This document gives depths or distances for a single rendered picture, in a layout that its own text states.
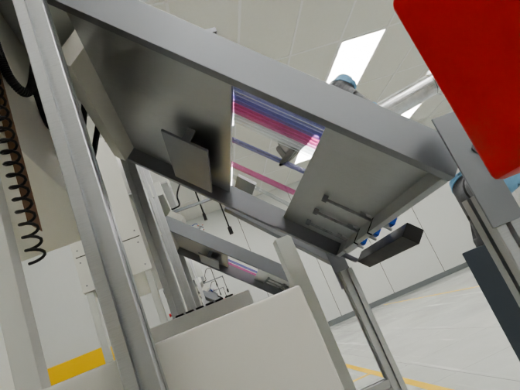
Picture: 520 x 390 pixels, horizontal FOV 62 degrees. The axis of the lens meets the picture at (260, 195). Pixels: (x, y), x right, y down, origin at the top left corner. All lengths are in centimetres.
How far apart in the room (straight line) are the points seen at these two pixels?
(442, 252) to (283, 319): 935
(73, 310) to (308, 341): 364
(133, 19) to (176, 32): 7
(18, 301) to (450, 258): 956
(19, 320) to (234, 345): 27
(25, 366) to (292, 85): 52
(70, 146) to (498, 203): 57
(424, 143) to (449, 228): 940
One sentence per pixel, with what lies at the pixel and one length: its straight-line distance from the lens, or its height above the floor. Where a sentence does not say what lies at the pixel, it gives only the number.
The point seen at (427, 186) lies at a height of 69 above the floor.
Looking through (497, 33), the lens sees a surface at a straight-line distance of 30.
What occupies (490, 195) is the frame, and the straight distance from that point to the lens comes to 65.
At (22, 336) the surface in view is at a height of 69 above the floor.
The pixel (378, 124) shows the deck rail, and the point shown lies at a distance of 68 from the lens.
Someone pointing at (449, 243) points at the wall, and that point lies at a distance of 1000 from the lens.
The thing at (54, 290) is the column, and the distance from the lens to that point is 420.
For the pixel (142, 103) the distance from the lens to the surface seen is 105.
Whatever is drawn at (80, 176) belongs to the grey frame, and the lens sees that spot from 60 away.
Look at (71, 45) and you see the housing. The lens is 100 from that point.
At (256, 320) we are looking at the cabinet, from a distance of 57.
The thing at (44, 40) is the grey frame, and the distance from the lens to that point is 71.
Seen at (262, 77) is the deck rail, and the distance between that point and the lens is 68.
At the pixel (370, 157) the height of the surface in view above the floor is 78.
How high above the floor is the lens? 60
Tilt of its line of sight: 15 degrees up
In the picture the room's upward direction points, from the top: 23 degrees counter-clockwise
